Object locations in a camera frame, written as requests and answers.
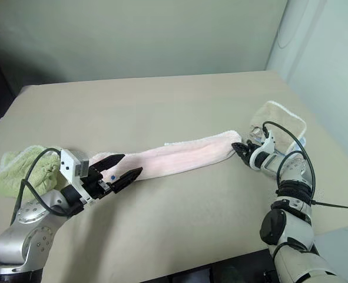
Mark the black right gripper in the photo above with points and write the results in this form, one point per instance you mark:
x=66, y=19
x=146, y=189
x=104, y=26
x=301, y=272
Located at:
x=253, y=147

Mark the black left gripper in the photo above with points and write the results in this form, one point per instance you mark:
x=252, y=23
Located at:
x=97, y=185

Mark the pink towel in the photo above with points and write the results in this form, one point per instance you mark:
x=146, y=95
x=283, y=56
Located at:
x=176, y=159

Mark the beige towel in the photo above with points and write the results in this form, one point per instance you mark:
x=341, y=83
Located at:
x=282, y=123

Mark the green towel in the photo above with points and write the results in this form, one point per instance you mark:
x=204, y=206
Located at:
x=17, y=177

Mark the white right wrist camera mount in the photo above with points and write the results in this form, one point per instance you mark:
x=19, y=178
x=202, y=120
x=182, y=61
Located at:
x=269, y=143

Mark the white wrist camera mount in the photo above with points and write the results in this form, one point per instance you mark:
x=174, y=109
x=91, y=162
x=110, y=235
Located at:
x=269, y=143
x=70, y=165

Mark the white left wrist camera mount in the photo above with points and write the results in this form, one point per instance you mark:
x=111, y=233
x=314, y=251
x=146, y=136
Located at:
x=70, y=165

